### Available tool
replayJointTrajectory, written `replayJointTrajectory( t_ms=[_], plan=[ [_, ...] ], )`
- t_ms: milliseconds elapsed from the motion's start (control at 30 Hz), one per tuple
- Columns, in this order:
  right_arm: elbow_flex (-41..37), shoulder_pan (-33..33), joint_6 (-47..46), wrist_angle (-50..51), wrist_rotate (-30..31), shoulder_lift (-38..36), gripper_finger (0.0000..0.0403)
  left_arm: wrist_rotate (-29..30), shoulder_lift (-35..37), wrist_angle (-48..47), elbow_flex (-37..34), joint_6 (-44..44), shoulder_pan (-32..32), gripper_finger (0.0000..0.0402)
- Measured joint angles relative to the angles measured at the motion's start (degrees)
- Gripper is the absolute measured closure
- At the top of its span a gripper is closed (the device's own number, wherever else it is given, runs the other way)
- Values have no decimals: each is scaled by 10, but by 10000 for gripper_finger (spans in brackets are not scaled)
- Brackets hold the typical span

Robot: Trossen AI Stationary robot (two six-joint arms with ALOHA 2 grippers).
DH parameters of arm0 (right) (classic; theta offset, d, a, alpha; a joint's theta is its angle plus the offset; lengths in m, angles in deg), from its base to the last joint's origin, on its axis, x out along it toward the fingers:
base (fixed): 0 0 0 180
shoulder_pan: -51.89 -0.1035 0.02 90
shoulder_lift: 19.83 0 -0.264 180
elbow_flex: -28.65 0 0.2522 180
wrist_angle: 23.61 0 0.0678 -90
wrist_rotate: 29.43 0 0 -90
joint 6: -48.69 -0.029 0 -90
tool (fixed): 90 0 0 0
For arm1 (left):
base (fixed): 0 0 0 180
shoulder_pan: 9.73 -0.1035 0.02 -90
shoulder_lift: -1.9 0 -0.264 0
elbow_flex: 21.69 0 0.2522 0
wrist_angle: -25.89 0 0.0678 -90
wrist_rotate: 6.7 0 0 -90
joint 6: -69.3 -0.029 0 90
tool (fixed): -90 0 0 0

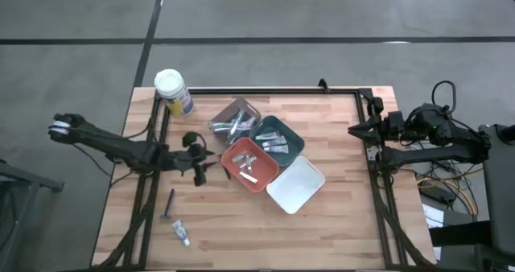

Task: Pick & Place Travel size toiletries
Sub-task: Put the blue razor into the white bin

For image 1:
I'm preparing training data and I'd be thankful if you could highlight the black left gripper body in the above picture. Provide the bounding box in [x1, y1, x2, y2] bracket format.
[176, 130, 211, 188]

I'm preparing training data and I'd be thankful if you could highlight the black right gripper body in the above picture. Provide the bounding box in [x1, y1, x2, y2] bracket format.
[368, 97, 407, 144]

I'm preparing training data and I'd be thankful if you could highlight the grey metal mounting plate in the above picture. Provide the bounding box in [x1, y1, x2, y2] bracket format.
[365, 142, 381, 163]

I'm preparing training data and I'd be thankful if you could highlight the brown plastic bin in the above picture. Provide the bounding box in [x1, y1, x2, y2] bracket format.
[208, 97, 262, 146]

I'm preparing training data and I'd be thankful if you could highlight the orange plastic bin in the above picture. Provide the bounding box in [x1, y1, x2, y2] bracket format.
[220, 137, 280, 194]

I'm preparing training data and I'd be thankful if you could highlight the white disinfecting wipes canister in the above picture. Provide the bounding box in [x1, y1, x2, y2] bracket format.
[154, 68, 195, 117]

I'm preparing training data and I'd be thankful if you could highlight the teal plastic bin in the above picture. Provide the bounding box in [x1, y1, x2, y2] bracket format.
[248, 115, 306, 168]

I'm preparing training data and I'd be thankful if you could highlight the black power brick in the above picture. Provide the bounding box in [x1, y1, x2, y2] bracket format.
[419, 184, 456, 205]

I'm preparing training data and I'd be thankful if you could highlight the white plastic bin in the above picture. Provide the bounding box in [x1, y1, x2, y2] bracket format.
[266, 155, 326, 215]

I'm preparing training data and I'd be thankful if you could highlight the white paper sheet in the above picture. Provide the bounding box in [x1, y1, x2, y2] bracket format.
[422, 203, 444, 229]

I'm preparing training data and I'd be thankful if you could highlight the dark grey equipment cart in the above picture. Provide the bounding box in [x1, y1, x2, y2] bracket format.
[478, 122, 515, 258]

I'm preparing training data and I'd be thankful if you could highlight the black stand base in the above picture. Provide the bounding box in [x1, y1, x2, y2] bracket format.
[428, 219, 515, 272]

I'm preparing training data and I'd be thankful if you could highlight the dark grey folding stand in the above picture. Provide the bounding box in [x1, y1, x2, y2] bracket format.
[0, 159, 65, 272]

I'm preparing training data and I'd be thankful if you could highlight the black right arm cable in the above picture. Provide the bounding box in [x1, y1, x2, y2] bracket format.
[431, 80, 458, 114]

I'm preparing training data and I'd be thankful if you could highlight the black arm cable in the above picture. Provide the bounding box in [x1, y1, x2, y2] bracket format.
[431, 80, 458, 114]
[72, 118, 155, 184]

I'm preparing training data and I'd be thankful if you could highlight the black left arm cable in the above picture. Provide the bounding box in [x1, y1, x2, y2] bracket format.
[72, 118, 155, 184]

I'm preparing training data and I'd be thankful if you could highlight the yellow floor cable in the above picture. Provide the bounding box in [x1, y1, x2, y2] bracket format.
[416, 167, 480, 216]

